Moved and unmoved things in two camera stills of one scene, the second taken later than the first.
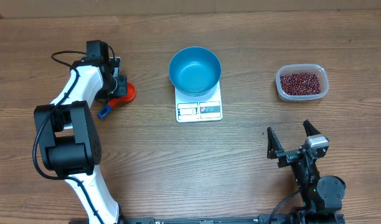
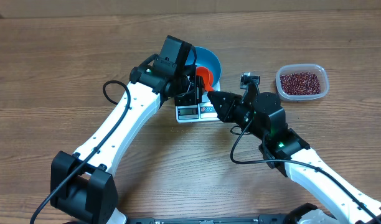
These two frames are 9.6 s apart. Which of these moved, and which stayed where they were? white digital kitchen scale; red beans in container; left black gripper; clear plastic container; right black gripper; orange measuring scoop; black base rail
Moved: left black gripper; orange measuring scoop; right black gripper
Stayed: white digital kitchen scale; red beans in container; clear plastic container; black base rail
